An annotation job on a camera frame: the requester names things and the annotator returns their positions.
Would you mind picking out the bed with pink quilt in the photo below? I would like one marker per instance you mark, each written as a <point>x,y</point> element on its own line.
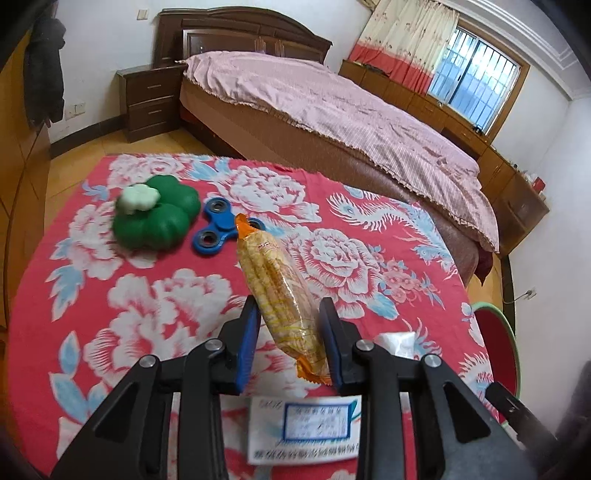
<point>346,110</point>

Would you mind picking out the red stool with green rim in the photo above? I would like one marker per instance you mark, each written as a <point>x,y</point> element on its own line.
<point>496,350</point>

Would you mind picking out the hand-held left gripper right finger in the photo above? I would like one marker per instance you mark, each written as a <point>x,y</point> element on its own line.
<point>330,346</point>

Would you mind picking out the black jacket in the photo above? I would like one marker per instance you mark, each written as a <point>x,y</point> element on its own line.
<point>44,69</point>

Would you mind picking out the white plastic bag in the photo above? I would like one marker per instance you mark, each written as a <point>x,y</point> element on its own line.
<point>397,344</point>

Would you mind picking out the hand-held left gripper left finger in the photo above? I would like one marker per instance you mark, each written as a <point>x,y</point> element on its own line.
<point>248,344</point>

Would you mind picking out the white wall switch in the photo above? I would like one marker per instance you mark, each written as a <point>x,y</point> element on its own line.
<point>142,14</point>

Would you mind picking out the dark wooden nightstand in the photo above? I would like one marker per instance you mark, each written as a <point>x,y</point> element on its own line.
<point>150,101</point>

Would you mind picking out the white wall socket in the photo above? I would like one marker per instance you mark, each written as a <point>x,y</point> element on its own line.
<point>76,110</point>

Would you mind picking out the barred window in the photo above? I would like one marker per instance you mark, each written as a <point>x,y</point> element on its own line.
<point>471,74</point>

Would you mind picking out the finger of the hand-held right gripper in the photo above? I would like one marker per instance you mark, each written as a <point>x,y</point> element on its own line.
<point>515,410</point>

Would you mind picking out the brown bed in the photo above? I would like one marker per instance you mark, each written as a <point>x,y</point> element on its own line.
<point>300,143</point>

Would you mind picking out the blue fidget spinner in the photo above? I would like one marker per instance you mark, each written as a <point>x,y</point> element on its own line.
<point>217,221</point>

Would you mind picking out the green pumpkin toy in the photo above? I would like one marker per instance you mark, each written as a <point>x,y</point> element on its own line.
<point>157,221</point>

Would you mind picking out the red floral printed blanket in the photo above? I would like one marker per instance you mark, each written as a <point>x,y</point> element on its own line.
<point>161,300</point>

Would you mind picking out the white paper with blue label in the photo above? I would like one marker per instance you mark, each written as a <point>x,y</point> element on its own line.
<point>304,427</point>

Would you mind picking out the wooden wardrobe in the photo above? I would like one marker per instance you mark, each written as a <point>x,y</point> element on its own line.
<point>18,184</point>

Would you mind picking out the maroon cloth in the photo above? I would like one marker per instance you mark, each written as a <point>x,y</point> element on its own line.
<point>483,267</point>

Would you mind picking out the wall socket with plug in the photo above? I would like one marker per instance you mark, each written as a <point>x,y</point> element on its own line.
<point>527,293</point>

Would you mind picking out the floral red-hemmed curtain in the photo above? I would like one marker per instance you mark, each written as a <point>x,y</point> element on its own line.
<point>401,37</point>

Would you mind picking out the yellow snack packet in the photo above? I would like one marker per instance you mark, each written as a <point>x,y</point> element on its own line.
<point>277,286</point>

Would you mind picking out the small red box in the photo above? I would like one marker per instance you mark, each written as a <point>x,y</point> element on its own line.
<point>538,183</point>

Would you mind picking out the dark wooden headboard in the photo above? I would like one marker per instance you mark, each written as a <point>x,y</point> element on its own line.
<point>240,37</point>

